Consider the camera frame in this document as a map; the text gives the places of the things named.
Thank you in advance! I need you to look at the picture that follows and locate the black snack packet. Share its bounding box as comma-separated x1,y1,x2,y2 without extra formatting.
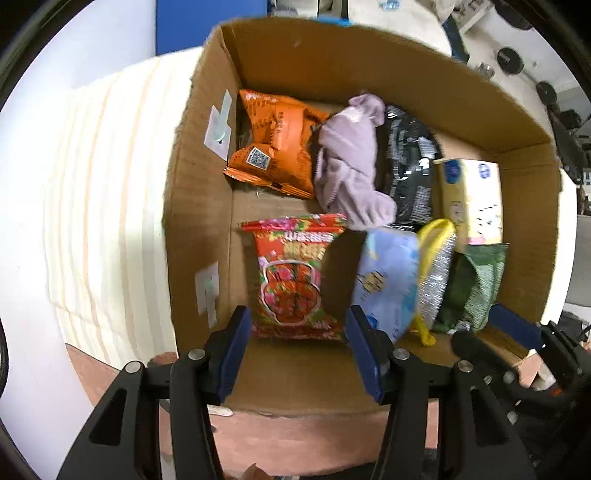
376,105,441,232

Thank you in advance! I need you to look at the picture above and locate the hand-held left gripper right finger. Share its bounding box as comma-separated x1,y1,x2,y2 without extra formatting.
344,305,536,480

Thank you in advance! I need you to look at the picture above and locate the black weight bench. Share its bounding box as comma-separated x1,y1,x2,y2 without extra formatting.
442,16,472,65

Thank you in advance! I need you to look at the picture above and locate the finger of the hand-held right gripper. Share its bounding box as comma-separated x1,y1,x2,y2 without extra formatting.
487,305,591,374
450,330,522,402

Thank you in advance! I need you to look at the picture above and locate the blue foam mat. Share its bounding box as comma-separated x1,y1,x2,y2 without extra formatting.
156,0,269,55

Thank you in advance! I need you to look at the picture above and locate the light blue tissue pack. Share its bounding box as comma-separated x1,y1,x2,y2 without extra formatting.
352,229,422,343

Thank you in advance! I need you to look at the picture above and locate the purple cloth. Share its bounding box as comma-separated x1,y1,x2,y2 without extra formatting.
314,93,398,230

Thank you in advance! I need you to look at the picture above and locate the red snack packet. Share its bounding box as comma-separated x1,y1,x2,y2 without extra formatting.
240,213,348,341

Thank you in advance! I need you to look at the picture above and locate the cream yellow tissue pack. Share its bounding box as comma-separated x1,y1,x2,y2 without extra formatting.
436,158,504,246

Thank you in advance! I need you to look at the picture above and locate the orange snack packet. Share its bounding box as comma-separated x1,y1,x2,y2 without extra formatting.
224,89,331,200

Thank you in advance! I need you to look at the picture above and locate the brown cardboard box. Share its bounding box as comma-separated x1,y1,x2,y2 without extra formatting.
163,17,561,416

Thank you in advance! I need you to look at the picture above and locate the short barbell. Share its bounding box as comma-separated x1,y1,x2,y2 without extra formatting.
496,46,559,106

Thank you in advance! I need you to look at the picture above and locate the green snack packet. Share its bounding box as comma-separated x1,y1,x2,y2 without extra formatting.
434,243,509,333

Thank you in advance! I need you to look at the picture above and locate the yellow and silver packet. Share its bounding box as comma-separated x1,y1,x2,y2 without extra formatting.
413,218,458,347

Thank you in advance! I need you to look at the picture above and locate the white padded chair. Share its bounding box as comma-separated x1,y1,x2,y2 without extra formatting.
272,0,455,54

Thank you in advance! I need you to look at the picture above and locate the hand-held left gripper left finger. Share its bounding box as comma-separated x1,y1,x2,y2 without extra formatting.
56,305,254,480

